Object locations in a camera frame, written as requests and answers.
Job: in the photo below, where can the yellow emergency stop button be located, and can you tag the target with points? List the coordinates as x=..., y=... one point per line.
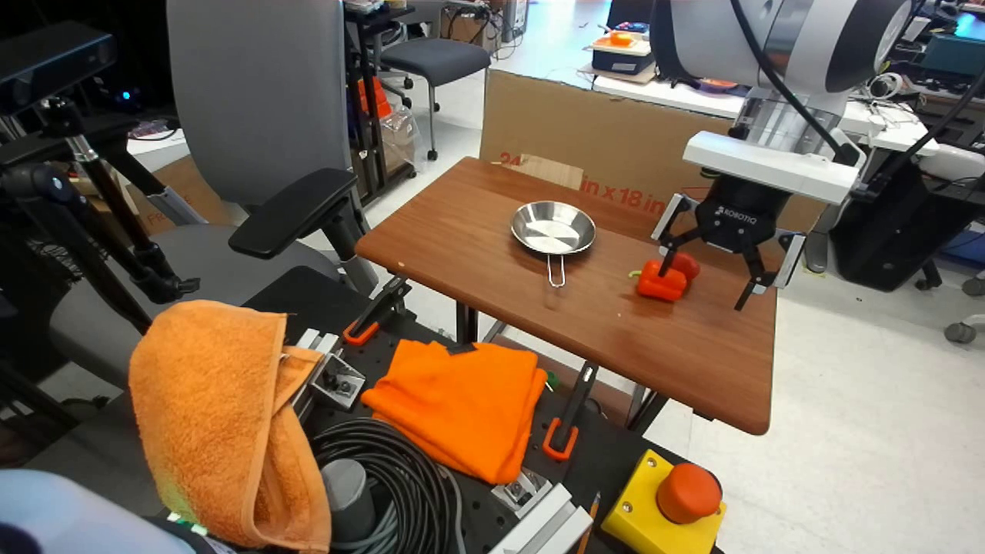
x=667, y=510

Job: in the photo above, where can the orange handled clamp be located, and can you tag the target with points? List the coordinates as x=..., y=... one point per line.
x=364, y=327
x=561, y=433

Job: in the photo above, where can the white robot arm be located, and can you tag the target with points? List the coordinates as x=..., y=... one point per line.
x=799, y=63

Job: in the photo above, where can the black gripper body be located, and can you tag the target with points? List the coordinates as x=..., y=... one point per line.
x=740, y=214

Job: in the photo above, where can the grey office chair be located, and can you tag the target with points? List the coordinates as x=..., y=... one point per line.
x=259, y=94

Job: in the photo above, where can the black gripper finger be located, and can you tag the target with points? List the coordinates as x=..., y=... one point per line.
x=771, y=279
x=667, y=235

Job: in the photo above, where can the black camera tripod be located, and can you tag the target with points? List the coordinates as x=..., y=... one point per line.
x=66, y=172

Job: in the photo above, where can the white standing desk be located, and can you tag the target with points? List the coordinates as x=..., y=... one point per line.
x=862, y=126

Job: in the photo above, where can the silver metal pan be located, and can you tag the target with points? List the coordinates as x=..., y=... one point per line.
x=556, y=232

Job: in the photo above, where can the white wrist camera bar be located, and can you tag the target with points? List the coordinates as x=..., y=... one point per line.
x=784, y=171

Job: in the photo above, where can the orange towel on chair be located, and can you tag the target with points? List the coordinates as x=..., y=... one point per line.
x=211, y=391

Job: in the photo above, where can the box with orange object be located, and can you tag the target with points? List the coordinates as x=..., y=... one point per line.
x=623, y=54

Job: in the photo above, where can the wooden table top board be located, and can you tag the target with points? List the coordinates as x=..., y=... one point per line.
x=458, y=237

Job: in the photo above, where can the brown cardboard sheet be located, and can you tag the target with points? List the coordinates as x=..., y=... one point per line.
x=607, y=146

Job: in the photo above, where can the orange bell pepper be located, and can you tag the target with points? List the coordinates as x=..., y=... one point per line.
x=662, y=283

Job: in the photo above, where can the black office chair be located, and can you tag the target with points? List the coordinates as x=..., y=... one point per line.
x=438, y=63

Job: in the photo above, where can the folded orange cloth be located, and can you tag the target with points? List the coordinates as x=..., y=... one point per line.
x=469, y=410

